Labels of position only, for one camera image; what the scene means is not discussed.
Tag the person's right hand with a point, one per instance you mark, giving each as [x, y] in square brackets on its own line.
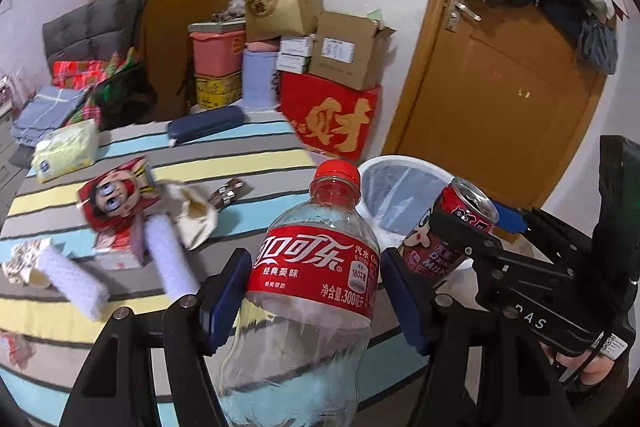
[595, 369]

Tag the folded pink cloth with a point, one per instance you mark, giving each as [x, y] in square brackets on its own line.
[261, 45]

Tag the small red white milk carton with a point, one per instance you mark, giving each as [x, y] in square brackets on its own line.
[120, 252]

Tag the lavender cylinder box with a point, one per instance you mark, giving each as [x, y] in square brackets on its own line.
[259, 79]

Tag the brown paper bag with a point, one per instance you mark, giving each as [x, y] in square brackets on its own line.
[282, 2]

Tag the yellow-green tissue pack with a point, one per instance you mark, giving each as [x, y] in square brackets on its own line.
[65, 149]

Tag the crumpled printed paper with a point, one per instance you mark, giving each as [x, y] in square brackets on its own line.
[22, 259]

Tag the white trash bin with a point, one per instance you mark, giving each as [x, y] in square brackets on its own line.
[395, 192]

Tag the striped bed sheet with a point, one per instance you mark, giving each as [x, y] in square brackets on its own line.
[150, 157]

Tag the white foam roller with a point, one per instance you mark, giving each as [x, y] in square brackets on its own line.
[75, 282]
[170, 257]

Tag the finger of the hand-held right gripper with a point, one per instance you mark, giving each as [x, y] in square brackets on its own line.
[462, 234]
[510, 218]

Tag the black bag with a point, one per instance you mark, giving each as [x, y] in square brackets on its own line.
[127, 94]

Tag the red cartoon milk can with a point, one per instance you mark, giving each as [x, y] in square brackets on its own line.
[112, 197]
[425, 259]

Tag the pale green paper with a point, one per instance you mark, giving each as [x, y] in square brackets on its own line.
[375, 14]

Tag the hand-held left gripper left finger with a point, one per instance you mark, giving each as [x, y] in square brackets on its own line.
[227, 302]

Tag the brown snack wrapper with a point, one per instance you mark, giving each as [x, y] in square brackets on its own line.
[227, 194]

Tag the open cardboard box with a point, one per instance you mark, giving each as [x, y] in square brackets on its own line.
[345, 52]

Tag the pink storage bin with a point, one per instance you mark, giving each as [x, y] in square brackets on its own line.
[217, 54]

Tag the patterned flat box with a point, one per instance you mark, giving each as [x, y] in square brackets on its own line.
[217, 26]

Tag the dark hanging clothes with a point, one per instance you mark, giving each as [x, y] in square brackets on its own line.
[595, 42]

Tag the navy blue case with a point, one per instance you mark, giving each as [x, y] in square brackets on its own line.
[205, 124]

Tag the red box with gold print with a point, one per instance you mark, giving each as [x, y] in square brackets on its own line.
[330, 119]

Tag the yellow box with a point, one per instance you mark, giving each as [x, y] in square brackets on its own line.
[217, 89]

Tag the blue plaid folded cloth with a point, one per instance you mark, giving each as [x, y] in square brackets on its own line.
[47, 107]

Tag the red plaid blanket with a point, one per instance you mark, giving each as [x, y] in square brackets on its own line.
[75, 74]

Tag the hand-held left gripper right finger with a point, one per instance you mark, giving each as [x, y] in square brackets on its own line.
[405, 307]

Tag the grey quilted headboard cushion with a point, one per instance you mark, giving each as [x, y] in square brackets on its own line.
[92, 27]

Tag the pink wrapper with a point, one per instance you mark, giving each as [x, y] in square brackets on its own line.
[14, 349]

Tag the person's right forearm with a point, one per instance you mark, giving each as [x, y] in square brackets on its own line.
[605, 407]

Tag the small white box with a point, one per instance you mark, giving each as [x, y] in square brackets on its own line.
[296, 46]
[292, 64]

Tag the clear plastic red-label bottle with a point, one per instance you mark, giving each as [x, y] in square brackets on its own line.
[310, 257]

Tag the wooden door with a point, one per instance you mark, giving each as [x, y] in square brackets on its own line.
[500, 107]

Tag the beige paper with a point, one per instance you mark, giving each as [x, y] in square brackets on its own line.
[195, 212]

